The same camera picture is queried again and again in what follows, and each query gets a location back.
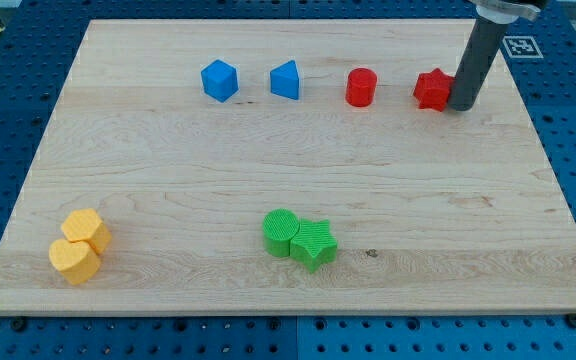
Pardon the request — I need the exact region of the green star block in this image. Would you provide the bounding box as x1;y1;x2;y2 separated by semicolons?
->
290;219;338;273

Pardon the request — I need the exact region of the yellow heart block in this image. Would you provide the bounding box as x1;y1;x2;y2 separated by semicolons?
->
48;239;101;285

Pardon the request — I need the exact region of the black bolt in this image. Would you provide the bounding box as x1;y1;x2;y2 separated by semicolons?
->
9;317;27;332
564;313;576;329

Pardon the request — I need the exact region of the black bolt left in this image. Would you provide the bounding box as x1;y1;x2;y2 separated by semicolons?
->
9;317;27;332

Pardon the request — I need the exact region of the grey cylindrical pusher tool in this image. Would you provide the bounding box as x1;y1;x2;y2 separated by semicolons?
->
447;16;508;111

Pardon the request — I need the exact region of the red star block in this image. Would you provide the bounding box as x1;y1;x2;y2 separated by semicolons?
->
413;68;454;112

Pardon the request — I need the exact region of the green cylinder block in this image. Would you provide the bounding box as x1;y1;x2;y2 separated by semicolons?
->
262;208;300;257

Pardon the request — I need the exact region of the white fiducial marker tag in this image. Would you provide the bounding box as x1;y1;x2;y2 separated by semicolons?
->
502;35;543;59

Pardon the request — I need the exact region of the red cylinder block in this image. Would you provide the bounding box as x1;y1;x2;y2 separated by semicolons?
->
345;68;378;107

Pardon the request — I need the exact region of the black bolt right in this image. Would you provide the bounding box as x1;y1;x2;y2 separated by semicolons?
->
564;313;576;329

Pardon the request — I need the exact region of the yellow hexagon block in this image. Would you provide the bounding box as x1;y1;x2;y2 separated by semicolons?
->
61;208;112;255

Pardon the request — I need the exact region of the blue cube block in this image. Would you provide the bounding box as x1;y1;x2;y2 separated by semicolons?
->
200;59;239;102

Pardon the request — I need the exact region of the blue triangle block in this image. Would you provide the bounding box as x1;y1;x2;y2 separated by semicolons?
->
270;60;300;100

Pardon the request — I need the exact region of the wooden board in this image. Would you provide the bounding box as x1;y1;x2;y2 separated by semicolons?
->
0;19;576;317

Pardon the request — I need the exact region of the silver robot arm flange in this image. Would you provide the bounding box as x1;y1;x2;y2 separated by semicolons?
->
469;0;548;24

